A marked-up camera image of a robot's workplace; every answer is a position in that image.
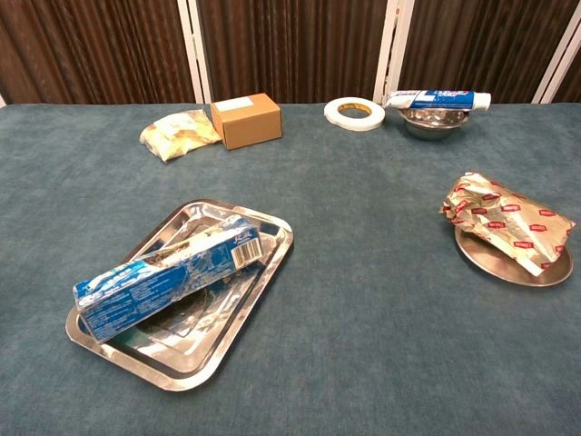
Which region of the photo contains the blue cookie box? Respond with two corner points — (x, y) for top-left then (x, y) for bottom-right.
(72, 215), (264, 344)

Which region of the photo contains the gold red snack bag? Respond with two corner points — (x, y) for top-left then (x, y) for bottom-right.
(438, 171), (576, 278)

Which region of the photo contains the teal tablecloth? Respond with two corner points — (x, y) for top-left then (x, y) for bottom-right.
(0, 102), (581, 436)

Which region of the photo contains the brown cardboard box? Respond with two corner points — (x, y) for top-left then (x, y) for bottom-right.
(210, 93), (283, 151)

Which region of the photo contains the white tape roll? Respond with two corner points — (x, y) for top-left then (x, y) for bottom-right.
(323, 96), (387, 133)

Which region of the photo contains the rectangular steel tray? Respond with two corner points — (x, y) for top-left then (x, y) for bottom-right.
(64, 198), (295, 392)

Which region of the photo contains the yellow snack packet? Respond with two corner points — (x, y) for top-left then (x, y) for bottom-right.
(139, 108), (223, 163)

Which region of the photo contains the small steel bowl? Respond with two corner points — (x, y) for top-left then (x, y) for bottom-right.
(398, 106), (471, 142)

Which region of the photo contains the brown pleated screen panel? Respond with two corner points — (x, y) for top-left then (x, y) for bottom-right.
(556, 47), (581, 104)
(0, 0), (197, 106)
(399, 0), (581, 104)
(197, 0), (391, 104)

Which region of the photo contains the white blue toothpaste tube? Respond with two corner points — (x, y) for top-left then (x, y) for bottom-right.
(383, 88), (493, 112)

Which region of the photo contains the round steel plate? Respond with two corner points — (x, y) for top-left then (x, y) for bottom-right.
(454, 224), (575, 288)

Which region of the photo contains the white screen frame post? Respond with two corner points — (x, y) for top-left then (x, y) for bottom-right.
(371, 0), (415, 104)
(530, 26), (581, 104)
(176, 0), (214, 104)

